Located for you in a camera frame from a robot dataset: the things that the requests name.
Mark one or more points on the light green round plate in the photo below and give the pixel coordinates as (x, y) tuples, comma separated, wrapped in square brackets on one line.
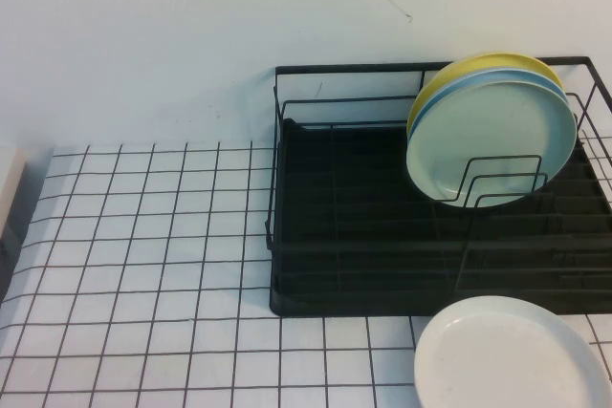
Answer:
[(478, 131)]

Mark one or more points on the yellow round plate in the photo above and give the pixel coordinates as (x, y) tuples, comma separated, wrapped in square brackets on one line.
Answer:
[(478, 62)]

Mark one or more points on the light blue round plate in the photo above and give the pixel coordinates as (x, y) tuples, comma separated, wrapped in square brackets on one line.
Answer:
[(508, 75)]

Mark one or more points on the white round plate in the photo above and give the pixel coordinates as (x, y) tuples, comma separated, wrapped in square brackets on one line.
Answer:
[(502, 360)]

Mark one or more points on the black plastic drip tray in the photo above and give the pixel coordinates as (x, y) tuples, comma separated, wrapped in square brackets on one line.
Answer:
[(363, 178)]

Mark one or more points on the white black-grid table mat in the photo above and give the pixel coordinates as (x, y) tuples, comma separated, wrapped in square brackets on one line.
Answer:
[(143, 236)]

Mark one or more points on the beige block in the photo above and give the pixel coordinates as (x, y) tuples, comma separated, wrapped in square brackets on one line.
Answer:
[(8, 188)]

